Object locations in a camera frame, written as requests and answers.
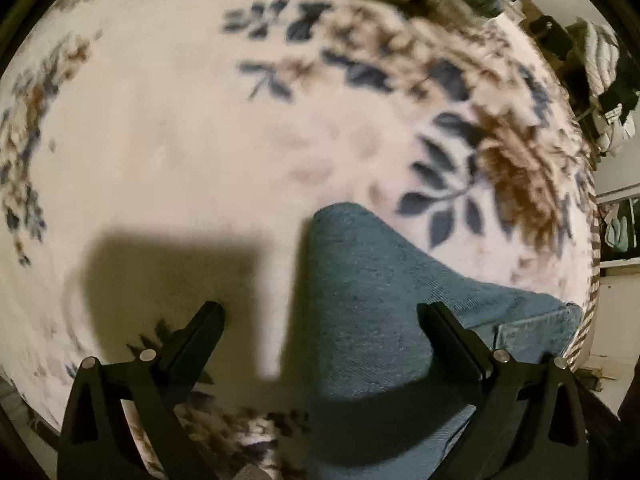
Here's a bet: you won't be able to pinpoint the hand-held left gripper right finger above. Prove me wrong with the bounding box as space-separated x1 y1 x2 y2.
416 301 590 480

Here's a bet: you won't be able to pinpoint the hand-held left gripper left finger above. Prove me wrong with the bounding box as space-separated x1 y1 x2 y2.
56 301 226 480

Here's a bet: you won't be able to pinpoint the blue denim pants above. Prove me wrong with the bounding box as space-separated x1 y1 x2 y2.
300 202 585 480

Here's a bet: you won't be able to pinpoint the brown checkered bed sheet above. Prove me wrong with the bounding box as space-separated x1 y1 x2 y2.
570 175 602 366

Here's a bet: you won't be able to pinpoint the white wardrobe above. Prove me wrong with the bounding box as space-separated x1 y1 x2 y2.
595 185 640 283

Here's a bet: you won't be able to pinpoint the teal clothing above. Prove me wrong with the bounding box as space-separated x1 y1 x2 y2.
602 205 637 254

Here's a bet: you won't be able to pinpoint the floral bed blanket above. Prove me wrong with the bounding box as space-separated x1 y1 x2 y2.
0 0 601 480

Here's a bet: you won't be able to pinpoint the black striped garment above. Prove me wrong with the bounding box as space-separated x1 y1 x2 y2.
597 55 640 127

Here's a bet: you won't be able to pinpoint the black cloth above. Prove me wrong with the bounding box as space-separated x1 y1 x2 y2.
530 12 576 61

